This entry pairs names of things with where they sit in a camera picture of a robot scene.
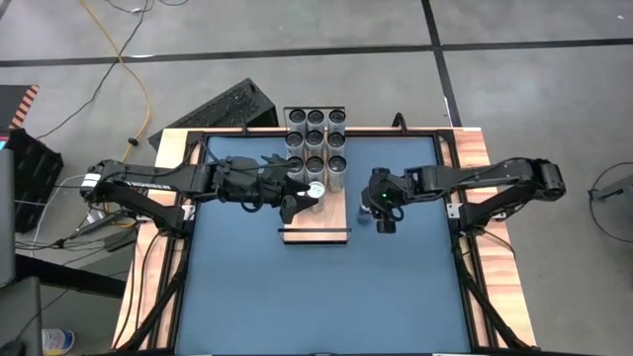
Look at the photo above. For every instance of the blue table mat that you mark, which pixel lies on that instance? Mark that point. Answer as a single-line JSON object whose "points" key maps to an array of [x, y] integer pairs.
{"points": [[321, 296]]}

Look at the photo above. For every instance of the dark grey power brick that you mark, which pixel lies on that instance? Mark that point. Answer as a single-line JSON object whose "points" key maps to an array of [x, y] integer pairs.
{"points": [[118, 240]]}

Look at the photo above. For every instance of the white metal bracket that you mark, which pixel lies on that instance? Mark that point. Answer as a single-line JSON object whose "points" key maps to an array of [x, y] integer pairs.
{"points": [[188, 211], [454, 210]]}

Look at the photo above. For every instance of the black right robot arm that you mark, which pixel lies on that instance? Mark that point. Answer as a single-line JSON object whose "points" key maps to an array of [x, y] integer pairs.
{"points": [[470, 175]]}

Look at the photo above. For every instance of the black floor bar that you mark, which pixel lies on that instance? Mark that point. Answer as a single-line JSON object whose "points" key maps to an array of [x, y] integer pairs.
{"points": [[74, 283]]}

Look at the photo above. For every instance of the black panel orange striped edge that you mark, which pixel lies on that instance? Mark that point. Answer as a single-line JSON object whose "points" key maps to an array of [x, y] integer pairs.
{"points": [[26, 106]]}

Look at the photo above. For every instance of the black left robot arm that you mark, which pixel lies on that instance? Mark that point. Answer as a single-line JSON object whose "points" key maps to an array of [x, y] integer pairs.
{"points": [[128, 180]]}

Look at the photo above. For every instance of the black arched bracket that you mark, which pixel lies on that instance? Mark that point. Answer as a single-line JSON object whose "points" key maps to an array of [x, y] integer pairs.
{"points": [[395, 121]]}

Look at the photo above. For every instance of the white Celsius can red band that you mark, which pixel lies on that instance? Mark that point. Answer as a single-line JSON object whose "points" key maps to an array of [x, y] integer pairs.
{"points": [[295, 140]]}

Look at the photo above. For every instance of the black fabric case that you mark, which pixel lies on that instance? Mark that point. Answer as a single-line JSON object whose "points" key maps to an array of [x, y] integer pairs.
{"points": [[34, 178]]}

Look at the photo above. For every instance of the wooden shelf black metal frame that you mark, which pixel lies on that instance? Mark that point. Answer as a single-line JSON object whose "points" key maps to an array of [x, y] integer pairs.
{"points": [[329, 217]]}

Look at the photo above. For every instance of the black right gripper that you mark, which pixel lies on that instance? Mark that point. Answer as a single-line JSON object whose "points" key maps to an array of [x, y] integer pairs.
{"points": [[387, 225]]}

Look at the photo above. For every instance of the white Celsius Arctic can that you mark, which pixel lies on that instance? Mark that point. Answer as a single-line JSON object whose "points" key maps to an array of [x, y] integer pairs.
{"points": [[297, 116]]}

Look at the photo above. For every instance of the blue silver Red Bull can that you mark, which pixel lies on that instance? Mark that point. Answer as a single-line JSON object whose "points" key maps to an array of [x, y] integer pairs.
{"points": [[363, 213], [316, 188]]}

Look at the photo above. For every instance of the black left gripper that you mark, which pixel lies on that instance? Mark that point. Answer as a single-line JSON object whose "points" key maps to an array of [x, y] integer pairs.
{"points": [[247, 180]]}

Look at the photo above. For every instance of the plastic bottle yellow label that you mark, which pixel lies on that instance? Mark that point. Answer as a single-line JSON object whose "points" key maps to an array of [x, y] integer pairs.
{"points": [[57, 341]]}

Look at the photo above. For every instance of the black computer tower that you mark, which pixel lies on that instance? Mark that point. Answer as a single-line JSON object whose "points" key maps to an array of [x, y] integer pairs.
{"points": [[222, 109]]}

